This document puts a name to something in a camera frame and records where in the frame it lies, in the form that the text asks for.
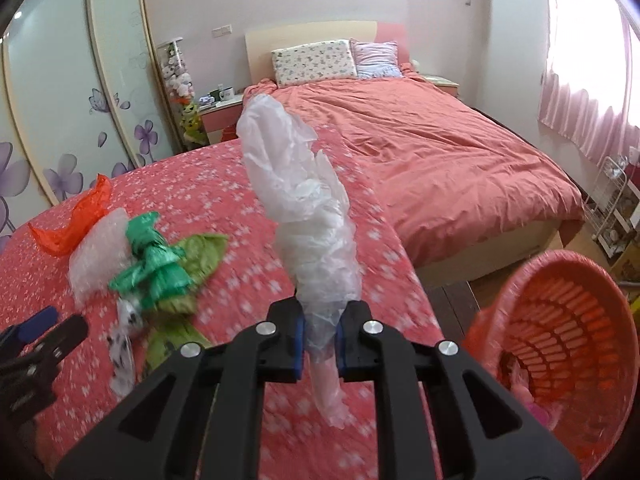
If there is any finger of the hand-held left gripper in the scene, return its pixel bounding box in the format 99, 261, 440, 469
0, 308, 57, 348
15, 314, 88, 361

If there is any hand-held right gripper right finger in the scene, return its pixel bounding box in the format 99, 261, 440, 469
336, 300, 583, 480

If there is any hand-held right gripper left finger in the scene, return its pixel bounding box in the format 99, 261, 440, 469
55, 300, 306, 480

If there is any white translucent plastic bag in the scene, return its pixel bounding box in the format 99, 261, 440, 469
236, 94, 365, 428

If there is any pink plastic bag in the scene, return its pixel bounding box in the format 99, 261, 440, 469
510, 375, 566, 431

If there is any orange plastic laundry basket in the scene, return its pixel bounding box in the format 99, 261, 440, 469
460, 249, 638, 478

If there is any white black-spotted plastic bag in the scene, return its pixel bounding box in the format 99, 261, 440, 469
106, 296, 143, 396

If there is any clear crinkled plastic bag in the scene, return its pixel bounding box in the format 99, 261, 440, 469
68, 208, 132, 306

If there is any red plastic bag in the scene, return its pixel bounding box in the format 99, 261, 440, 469
29, 174, 112, 257

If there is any dark green plastic bag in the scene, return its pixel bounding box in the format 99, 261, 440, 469
108, 212, 193, 311

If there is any light green plastic bag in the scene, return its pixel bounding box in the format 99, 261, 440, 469
142, 232, 230, 361

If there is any red floral tablecloth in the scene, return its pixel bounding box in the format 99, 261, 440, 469
0, 137, 446, 480

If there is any salmon pink duvet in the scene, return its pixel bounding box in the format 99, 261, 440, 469
242, 67, 586, 271

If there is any pink white nightstand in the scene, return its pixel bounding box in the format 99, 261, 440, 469
197, 95, 246, 146

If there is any flower-print sliding-door wardrobe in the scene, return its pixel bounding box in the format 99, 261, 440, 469
0, 0, 183, 241

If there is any yellow-green plush toy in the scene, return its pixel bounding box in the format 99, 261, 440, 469
180, 101, 207, 148

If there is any floral print pillow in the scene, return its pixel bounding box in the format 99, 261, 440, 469
271, 39, 358, 87

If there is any pale nightstand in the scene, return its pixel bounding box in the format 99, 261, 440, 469
420, 74, 460, 98

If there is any clear tube of plush toys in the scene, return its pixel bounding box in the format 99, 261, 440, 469
157, 37, 198, 146

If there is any striped pink pillow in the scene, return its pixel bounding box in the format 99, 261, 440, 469
350, 39, 403, 78

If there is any beige bed with headboard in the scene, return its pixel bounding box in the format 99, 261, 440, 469
245, 21, 561, 281

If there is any pink curtain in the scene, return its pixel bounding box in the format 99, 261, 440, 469
537, 0, 640, 171

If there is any white wire rack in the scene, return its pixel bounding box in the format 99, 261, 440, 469
582, 156, 640, 261

